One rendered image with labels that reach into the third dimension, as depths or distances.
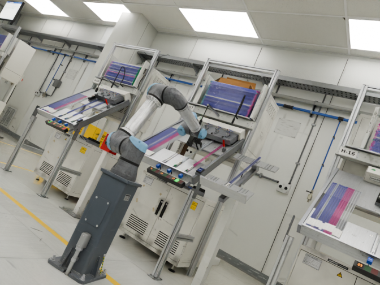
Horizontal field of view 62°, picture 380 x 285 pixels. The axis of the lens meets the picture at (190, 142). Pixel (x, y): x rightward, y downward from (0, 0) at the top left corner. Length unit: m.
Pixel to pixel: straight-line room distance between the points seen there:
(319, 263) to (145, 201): 1.44
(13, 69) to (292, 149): 4.84
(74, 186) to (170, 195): 1.18
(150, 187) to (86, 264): 1.17
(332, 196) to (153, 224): 1.39
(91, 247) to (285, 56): 3.79
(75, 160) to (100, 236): 1.85
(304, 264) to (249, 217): 1.93
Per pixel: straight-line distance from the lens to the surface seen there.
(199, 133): 2.18
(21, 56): 6.47
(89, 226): 1.79
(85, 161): 3.41
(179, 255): 2.55
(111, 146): 1.88
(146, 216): 2.75
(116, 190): 1.73
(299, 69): 4.62
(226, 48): 5.21
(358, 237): 2.00
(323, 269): 2.24
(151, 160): 2.46
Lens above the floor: 0.66
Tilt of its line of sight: 7 degrees up
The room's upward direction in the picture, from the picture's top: 25 degrees clockwise
